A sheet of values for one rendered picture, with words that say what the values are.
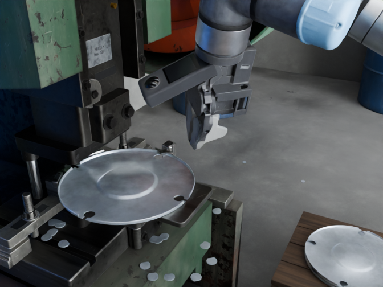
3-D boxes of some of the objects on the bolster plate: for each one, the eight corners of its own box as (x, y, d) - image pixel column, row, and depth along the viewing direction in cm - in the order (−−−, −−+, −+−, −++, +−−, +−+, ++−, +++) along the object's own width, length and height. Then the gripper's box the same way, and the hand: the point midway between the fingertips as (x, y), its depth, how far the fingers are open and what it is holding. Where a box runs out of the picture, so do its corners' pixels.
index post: (177, 172, 110) (176, 139, 105) (171, 178, 108) (170, 144, 103) (167, 170, 111) (166, 137, 107) (162, 175, 109) (160, 142, 104)
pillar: (45, 195, 96) (35, 139, 89) (38, 200, 94) (27, 144, 88) (38, 192, 97) (27, 137, 90) (31, 197, 95) (19, 142, 88)
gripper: (265, 58, 60) (237, 160, 75) (240, 25, 66) (218, 125, 81) (208, 65, 57) (191, 168, 72) (187, 29, 63) (175, 132, 78)
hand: (191, 143), depth 75 cm, fingers closed
